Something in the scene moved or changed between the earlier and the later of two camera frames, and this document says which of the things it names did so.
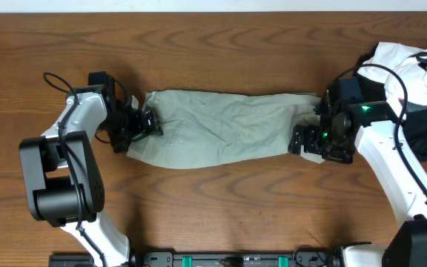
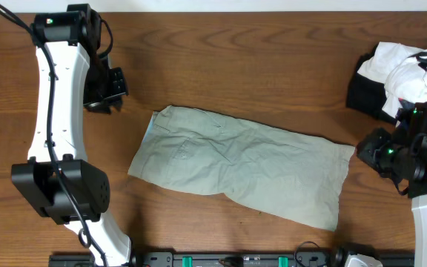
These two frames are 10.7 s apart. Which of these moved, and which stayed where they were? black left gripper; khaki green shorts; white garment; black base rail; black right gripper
Moved: black right gripper; black left gripper; khaki green shorts
Stayed: white garment; black base rail
